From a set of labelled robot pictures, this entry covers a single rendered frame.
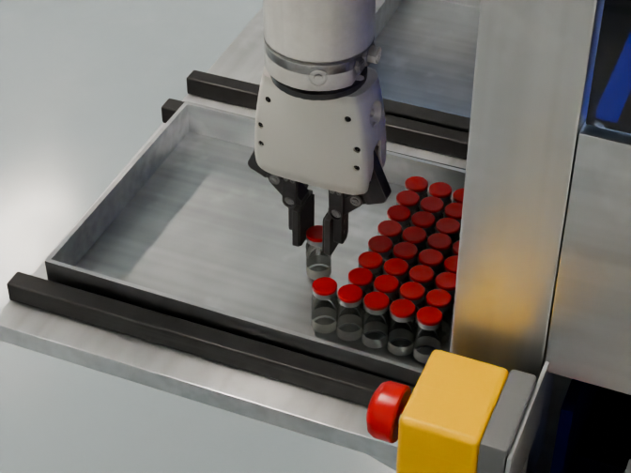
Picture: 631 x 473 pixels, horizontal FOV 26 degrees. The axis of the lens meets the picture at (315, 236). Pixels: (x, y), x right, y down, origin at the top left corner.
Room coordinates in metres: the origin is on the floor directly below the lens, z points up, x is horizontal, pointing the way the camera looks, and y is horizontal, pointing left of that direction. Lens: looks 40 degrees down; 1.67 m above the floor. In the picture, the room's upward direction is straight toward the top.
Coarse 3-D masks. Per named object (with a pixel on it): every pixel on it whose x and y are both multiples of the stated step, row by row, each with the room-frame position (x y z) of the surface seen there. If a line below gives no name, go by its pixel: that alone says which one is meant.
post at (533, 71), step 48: (528, 0) 0.66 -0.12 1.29; (576, 0) 0.65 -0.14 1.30; (480, 48) 0.67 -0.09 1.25; (528, 48) 0.66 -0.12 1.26; (576, 48) 0.65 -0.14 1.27; (480, 96) 0.67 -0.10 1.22; (528, 96) 0.66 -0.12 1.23; (576, 96) 0.65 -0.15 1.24; (480, 144) 0.67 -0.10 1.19; (528, 144) 0.65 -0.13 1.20; (576, 144) 0.65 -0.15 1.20; (480, 192) 0.66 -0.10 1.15; (528, 192) 0.65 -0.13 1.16; (480, 240) 0.66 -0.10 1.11; (528, 240) 0.65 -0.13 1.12; (480, 288) 0.66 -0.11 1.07; (528, 288) 0.65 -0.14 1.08; (480, 336) 0.66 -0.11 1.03; (528, 336) 0.65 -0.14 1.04
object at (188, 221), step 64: (192, 128) 1.10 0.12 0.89; (128, 192) 0.99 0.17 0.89; (192, 192) 1.01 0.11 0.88; (256, 192) 1.01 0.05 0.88; (320, 192) 1.01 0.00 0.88; (64, 256) 0.89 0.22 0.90; (128, 256) 0.92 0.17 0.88; (192, 256) 0.92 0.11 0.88; (256, 256) 0.92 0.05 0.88; (192, 320) 0.82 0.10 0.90; (256, 320) 0.80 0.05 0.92
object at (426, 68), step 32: (384, 0) 1.30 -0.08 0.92; (416, 0) 1.36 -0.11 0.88; (448, 0) 1.36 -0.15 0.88; (480, 0) 1.34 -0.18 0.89; (384, 32) 1.29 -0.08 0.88; (416, 32) 1.29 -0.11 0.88; (448, 32) 1.29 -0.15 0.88; (384, 64) 1.23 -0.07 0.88; (416, 64) 1.23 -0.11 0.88; (448, 64) 1.23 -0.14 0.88; (384, 96) 1.12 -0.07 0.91; (416, 96) 1.17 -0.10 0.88; (448, 96) 1.17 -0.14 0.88; (448, 128) 1.09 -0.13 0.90
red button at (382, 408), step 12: (384, 384) 0.63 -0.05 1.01; (396, 384) 0.63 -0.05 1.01; (372, 396) 0.63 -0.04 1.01; (384, 396) 0.62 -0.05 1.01; (396, 396) 0.62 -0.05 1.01; (408, 396) 0.64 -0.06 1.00; (372, 408) 0.62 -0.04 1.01; (384, 408) 0.61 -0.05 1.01; (396, 408) 0.61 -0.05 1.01; (372, 420) 0.61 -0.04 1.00; (384, 420) 0.61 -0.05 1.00; (396, 420) 0.61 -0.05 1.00; (372, 432) 0.61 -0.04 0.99; (384, 432) 0.61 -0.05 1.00; (396, 432) 0.61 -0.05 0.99
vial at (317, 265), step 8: (312, 248) 0.89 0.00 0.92; (320, 248) 0.88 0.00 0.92; (312, 256) 0.88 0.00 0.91; (320, 256) 0.88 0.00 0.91; (328, 256) 0.89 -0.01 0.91; (312, 264) 0.88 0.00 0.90; (320, 264) 0.88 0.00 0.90; (328, 264) 0.89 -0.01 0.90; (312, 272) 0.88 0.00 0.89; (320, 272) 0.88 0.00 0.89; (328, 272) 0.89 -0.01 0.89
